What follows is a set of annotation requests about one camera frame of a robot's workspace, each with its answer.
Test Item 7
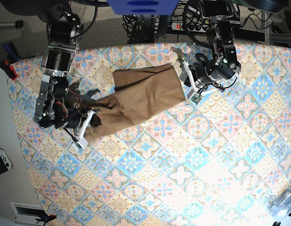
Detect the black clamp at bottom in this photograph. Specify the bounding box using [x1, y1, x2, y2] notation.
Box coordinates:
[35, 214, 57, 224]

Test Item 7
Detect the white power strip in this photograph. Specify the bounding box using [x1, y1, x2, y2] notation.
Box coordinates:
[170, 22, 208, 33]

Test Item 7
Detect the red and black clamp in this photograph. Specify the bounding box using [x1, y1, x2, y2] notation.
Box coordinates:
[0, 60, 18, 81]

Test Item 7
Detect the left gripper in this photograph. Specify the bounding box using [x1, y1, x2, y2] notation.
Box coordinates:
[179, 53, 238, 104]

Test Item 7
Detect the patterned tablecloth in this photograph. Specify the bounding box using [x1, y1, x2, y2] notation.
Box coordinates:
[8, 42, 291, 226]

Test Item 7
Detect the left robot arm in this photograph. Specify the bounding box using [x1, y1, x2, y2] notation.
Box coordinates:
[177, 0, 241, 104]

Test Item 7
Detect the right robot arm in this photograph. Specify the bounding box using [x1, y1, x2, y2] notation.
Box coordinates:
[33, 2, 98, 150]

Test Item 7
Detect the brown t-shirt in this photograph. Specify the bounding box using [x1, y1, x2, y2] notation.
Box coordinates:
[81, 64, 185, 143]

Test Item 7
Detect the white floor vent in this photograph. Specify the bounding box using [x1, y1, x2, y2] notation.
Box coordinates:
[10, 202, 45, 226]

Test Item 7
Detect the game console with white controller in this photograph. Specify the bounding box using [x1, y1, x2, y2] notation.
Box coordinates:
[0, 148, 13, 174]

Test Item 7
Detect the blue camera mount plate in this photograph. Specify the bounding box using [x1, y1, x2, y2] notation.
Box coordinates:
[107, 0, 179, 15]

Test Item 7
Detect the clear plastic box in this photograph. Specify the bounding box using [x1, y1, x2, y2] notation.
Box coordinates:
[267, 186, 291, 222]

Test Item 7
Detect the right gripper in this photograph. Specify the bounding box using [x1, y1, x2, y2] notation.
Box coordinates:
[55, 108, 102, 150]

